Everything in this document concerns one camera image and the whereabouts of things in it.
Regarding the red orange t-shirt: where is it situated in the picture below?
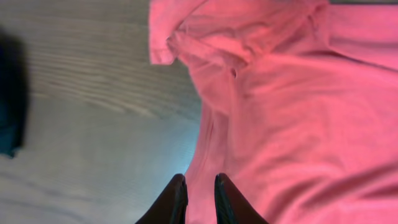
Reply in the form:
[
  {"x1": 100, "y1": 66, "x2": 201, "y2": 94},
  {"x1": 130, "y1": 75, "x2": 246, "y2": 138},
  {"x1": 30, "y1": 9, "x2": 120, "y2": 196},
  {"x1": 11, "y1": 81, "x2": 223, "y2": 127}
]
[{"x1": 149, "y1": 0, "x2": 397, "y2": 223}]

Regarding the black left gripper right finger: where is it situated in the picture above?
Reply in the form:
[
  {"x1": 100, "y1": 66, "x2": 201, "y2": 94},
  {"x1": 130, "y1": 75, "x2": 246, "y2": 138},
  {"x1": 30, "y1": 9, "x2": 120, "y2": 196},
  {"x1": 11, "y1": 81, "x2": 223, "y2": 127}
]
[{"x1": 214, "y1": 173, "x2": 268, "y2": 224}]

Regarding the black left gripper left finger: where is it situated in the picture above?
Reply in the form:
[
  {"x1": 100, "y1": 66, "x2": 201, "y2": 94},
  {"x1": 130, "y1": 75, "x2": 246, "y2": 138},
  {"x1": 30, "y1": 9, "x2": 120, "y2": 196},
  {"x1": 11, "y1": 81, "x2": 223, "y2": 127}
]
[{"x1": 136, "y1": 174, "x2": 188, "y2": 224}]

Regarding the folded black garment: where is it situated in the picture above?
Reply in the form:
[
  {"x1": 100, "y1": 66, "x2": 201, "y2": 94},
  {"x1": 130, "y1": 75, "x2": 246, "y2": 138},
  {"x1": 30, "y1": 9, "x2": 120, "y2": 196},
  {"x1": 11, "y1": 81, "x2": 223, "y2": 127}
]
[{"x1": 1, "y1": 30, "x2": 29, "y2": 159}]

